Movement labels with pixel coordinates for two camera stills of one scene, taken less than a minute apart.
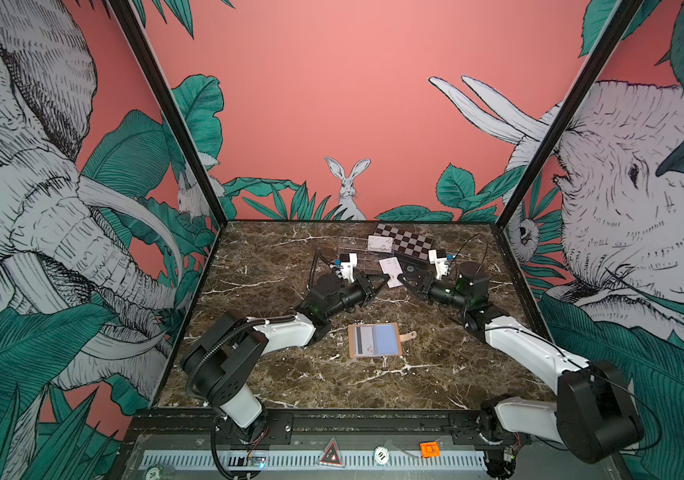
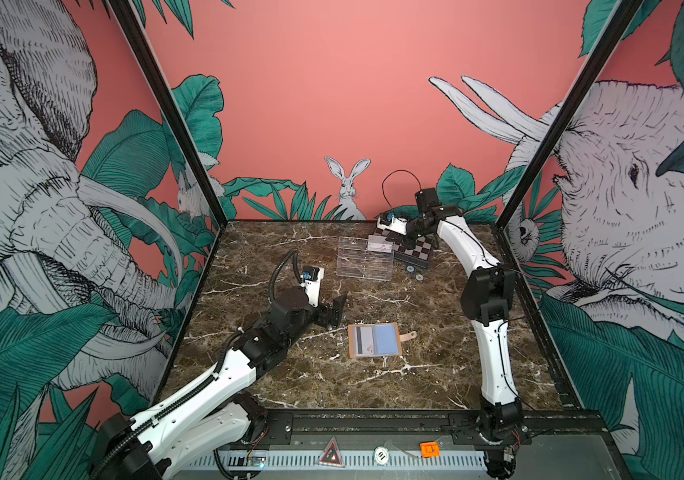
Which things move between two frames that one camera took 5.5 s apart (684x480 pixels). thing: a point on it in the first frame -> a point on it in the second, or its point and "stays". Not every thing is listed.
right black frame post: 626,12 stays
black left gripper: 364,287 -> 325,319
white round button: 381,454 stays
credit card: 380,243 stays
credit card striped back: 363,340 stays
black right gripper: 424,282 -> 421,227
